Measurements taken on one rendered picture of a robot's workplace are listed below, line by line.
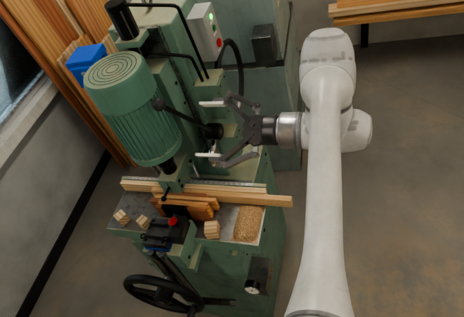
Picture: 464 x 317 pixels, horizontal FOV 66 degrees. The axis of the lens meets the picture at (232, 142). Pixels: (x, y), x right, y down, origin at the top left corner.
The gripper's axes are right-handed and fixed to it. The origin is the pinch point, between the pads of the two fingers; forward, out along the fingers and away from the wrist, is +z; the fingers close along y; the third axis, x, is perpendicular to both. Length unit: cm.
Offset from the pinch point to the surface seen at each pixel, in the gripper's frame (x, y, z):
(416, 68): -222, 90, -83
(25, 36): -62, 65, 144
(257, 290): -47, -51, -5
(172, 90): -11.0, 14.0, 16.1
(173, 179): -24.3, -13.1, 20.3
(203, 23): -8.9, 34.5, 6.6
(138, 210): -36, -26, 41
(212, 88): -17.9, 16.4, 5.8
